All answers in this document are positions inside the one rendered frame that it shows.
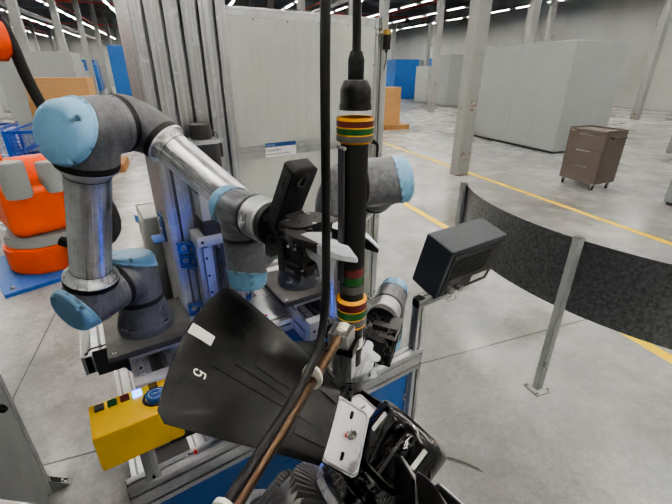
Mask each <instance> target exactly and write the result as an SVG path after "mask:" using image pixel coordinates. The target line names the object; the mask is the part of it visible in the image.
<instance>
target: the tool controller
mask: <svg viewBox="0 0 672 504"><path fill-rule="evenodd" d="M506 236H507V234H505V233H504V232H502V231H501V230H500V229H498V228H497V227H495V226H494V225H492V224H491V223H489V222H488V221H486V220H485V219H483V218H479V219H475V220H472V221H469V222H465V223H462V224H458V225H455V226H451V227H448V228H445V229H441V230H438V231H434V232H431V233H428V234H427V237H426V240H425V243H424V246H423V249H422V251H421V254H420V257H419V260H418V263H417V266H416V269H415V272H414V274H413V277H412V279H413V280H414V281H415V282H416V283H417V284H418V285H419V286H420V287H421V288H422V289H423V290H424V291H426V292H427V293H428V294H429V295H431V296H432V298H433V299H436V298H438V297H441V296H443V295H446V294H449V295H452V294H453V293H454V292H455V290H458V291H461V290H462V289H463V287H465V286H467V285H470V284H472V283H475V282H477V281H480V280H482V279H484V278H486V276H487V274H488V272H489V270H490V268H491V266H492V264H493V262H494V260H495V258H496V256H497V254H498V252H499V250H500V248H501V246H502V244H503V242H504V240H505V238H506Z"/></svg>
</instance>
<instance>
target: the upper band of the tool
mask: <svg viewBox="0 0 672 504"><path fill-rule="evenodd" d="M336 120H338V121H344V122H368V121H373V120H374V117H373V116H367V115H342V116H337V117H336ZM336 127H337V126H336ZM373 127H374V126H373ZM373 127H370V128H342V127H337V128H340V129H353V130H359V129H371V128H373ZM336 134H337V133H336ZM337 135H339V136H345V137H366V136H372V135H373V134H371V135H364V136H348V135H340V134H337ZM338 142H339V141H338ZM339 143H341V144H344V145H366V144H369V143H370V142H366V143H344V142H339Z"/></svg>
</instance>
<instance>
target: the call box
mask: <svg viewBox="0 0 672 504"><path fill-rule="evenodd" d="M139 389H141V392H142V395H141V396H138V397H136V398H133V395H132V391H131V392H128V393H129V397H130V400H128V401H125V402H123V403H121V402H120V398H119V396H118V397H115V398H116V399H117V405H115V406H112V407H110V408H108V406H107V401H108V400H107V401H104V402H102V403H104V408H105V409H104V410H102V411H99V412H97V413H95V412H94V406H95V405H94V406H91V407H89V410H88V411H89V419H90V427H91V436H92V442H93V445H94V447H95V450H96V453H97V455H98V458H99V461H100V464H101V466H102V469H103V470H104V471H106V470H108V469H111V468H113V467H115V466H117V465H119V464H122V463H124V462H126V461H128V460H130V459H133V458H135V457H137V456H139V455H141V454H144V453H146V452H148V451H150V450H152V449H155V448H157V447H159V446H161V445H163V444H166V443H168V442H170V441H172V440H174V439H177V438H179V437H181V436H183V435H184V434H185V430H184V429H180V428H177V427H173V426H169V425H166V424H164V423H163V421H162V419H161V417H160V415H159V414H158V412H157V409H158V403H159V402H158V403H154V404H150V403H148V402H147V401H146V397H145V396H146V394H147V391H149V388H148V385H147V386H144V387H142V388H139Z"/></svg>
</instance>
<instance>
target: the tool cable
mask: <svg viewBox="0 0 672 504"><path fill-rule="evenodd" d="M361 18H362V0H352V51H361ZM330 44H331V0H320V136H321V219H322V289H321V310H320V321H319V328H318V334H317V338H316V342H315V346H314V349H313V352H312V355H311V357H310V359H309V362H308V364H307V365H306V366H305V367H304V368H303V370H302V376H301V377H300V379H299V381H298V383H297V385H296V386H295V388H294V390H293V391H292V393H291V395H290V396H289V398H288V400H287V401H286V403H285V404H284V406H283V408H282V409H281V411H280V412H279V414H278V415H277V417H276V419H275V420H274V422H273V423H272V425H271V426H270V428H269V429H268V431H267V432H266V434H265V436H264V437H263V439H262V440H261V442H260V443H259V445H258V446H257V448H256V449H255V451H254V452H253V454H252V455H251V457H250V459H249V460H248V462H247V463H246V465H245V466H244V468H243V469H242V471H241V472H240V474H239V475H238V477H237V478H236V480H235V481H234V483H233V484H232V486H231V487H230V489H229V490H228V492H227V494H226V495H225V497H217V498H216V499H215V500H214V501H213V503H212V504H234V503H235V502H236V500H237V498H238V497H239V495H240V494H241V492H242V490H243V489H244V487H245V486H246V484H247V482H248V481H249V479H250V478H251V476H252V474H253V473H254V471H255V470H256V468H257V466H258V465H259V463H260V462H261V460H262V458H263V457H264V455H265V453H266V452H267V450H268V449H269V447H270V445H271V444H272V442H273V441H274V439H275V437H276V436H277V434H278V432H279V431H280V429H281V428H282V426H283V424H284V423H285V421H286V419H287V418H288V416H289V414H290V413H291V411H292V409H293V408H294V406H295V404H296V403H297V401H298V399H299V397H300V396H301V394H302V392H303V390H304V389H305V387H306V385H307V383H308V381H309V379H310V377H311V376H312V377H314V378H315V379H316V380H317V385H316V386H315V388H314V390H316V389H318V388H319V387H320V386H321V384H322V382H323V375H322V372H321V370H320V369H319V368H318V367H317V366H316V365H317V362H318V360H319V357H320V354H321V351H322V348H323V344H324V340H325V336H326V330H327V323H328V314H329V299H330V248H331V175H330Z"/></svg>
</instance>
